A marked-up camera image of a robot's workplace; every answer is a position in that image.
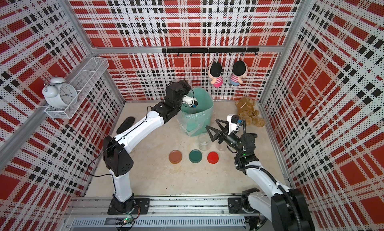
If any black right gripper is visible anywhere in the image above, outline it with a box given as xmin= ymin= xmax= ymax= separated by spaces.
xmin=207 ymin=120 xmax=244 ymax=155

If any green lid peanut jar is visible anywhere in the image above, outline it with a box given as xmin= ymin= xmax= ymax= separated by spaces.
xmin=198 ymin=133 xmax=212 ymax=151

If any red jar lid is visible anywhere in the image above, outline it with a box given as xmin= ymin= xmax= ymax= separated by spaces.
xmin=207 ymin=151 xmax=219 ymax=164

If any dark green jar lid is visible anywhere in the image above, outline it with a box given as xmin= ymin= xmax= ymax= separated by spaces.
xmin=189 ymin=149 xmax=203 ymax=164

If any orange brown jar lid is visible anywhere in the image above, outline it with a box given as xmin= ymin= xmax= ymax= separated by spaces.
xmin=169 ymin=150 xmax=183 ymax=164

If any orange lid peanut jar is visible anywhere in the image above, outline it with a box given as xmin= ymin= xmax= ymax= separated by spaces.
xmin=171 ymin=78 xmax=185 ymax=84

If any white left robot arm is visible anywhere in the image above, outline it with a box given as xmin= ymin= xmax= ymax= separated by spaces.
xmin=103 ymin=80 xmax=194 ymax=213

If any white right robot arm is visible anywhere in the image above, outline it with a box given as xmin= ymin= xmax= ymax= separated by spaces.
xmin=206 ymin=115 xmax=316 ymax=231

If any green plastic trash bin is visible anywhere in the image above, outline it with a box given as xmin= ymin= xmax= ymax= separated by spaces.
xmin=177 ymin=88 xmax=214 ymax=137

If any clear plastic bin liner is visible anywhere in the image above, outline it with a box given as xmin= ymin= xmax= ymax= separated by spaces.
xmin=177 ymin=103 xmax=214 ymax=137

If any pink striped hanging doll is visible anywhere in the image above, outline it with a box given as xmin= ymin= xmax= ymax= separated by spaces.
xmin=208 ymin=61 xmax=223 ymax=88

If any tan teddy bear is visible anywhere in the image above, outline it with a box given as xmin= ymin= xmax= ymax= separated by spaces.
xmin=235 ymin=97 xmax=266 ymax=127

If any blue striped hanging doll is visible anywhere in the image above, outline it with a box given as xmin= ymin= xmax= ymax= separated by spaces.
xmin=230 ymin=60 xmax=249 ymax=86

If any white twin-bell alarm clock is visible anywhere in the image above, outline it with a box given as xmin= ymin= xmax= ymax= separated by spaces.
xmin=42 ymin=77 xmax=78 ymax=109

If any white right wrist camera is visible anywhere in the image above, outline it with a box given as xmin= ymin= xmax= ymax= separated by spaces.
xmin=227 ymin=114 xmax=243 ymax=135

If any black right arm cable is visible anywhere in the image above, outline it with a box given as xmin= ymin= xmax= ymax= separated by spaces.
xmin=226 ymin=119 xmax=302 ymax=231

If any black wall hook rail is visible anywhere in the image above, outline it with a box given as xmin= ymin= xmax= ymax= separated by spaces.
xmin=162 ymin=47 xmax=260 ymax=56

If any white wire mesh shelf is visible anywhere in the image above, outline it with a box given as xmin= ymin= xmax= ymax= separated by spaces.
xmin=45 ymin=57 xmax=109 ymax=119

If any green circuit board with wires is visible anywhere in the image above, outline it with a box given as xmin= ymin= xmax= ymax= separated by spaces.
xmin=115 ymin=213 xmax=140 ymax=231

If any metal base rail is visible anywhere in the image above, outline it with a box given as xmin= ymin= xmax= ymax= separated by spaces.
xmin=64 ymin=193 xmax=313 ymax=231

